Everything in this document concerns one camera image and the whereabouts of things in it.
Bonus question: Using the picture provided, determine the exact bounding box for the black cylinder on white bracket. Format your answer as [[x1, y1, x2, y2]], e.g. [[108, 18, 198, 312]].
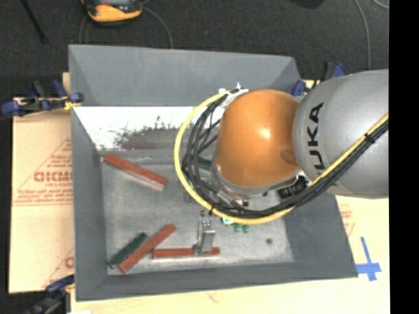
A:
[[277, 176, 308, 200]]

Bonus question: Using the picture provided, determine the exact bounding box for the dark green flat block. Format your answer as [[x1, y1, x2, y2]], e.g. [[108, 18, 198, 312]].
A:
[[107, 232, 149, 270]]

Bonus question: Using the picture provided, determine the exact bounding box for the grey metal bin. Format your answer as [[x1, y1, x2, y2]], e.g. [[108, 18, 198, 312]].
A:
[[67, 44, 358, 302]]

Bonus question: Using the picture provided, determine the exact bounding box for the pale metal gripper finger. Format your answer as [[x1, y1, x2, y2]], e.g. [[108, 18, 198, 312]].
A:
[[195, 218, 212, 255], [202, 229, 217, 254]]

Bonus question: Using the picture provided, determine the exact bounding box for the brown cardboard board red print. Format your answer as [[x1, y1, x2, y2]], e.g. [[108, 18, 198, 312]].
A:
[[8, 72, 76, 294]]

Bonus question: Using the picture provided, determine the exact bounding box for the red-brown flat block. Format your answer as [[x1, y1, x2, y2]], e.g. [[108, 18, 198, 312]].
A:
[[103, 152, 168, 192], [118, 223, 177, 274], [151, 247, 221, 259]]

